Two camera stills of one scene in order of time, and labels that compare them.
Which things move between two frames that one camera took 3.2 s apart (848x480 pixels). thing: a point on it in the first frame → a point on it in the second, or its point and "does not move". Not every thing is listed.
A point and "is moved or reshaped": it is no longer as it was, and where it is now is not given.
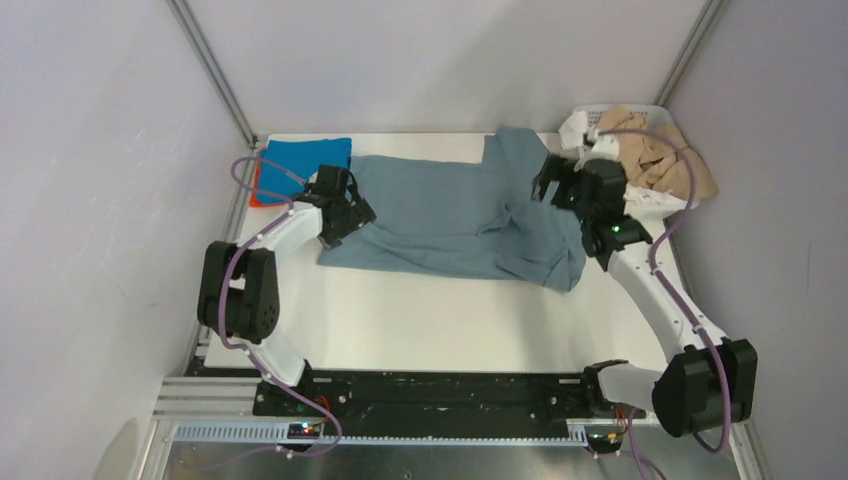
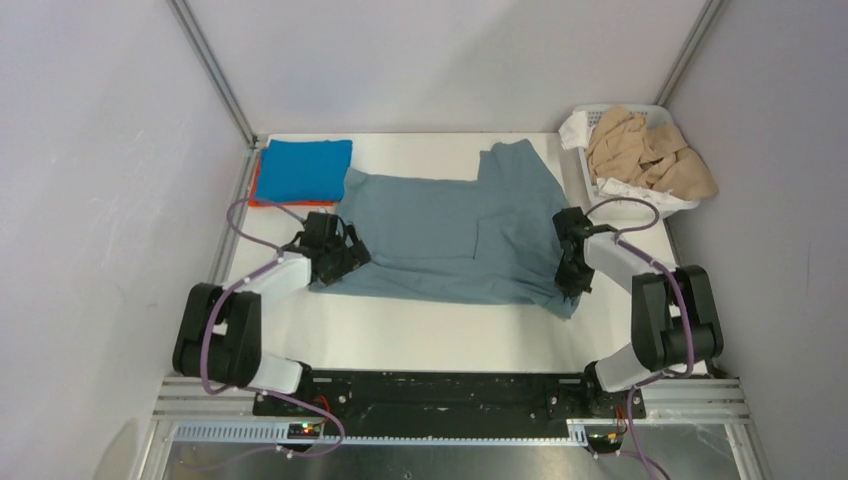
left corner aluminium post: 202,47 does not move
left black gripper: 359,215 → 353,257
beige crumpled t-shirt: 653,164 does not move
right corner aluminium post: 702,23 does not move
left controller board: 304,430 does not move
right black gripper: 563,170 → 570,286
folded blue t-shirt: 303,158 does not move
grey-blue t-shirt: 463,219 is moved or reshaped
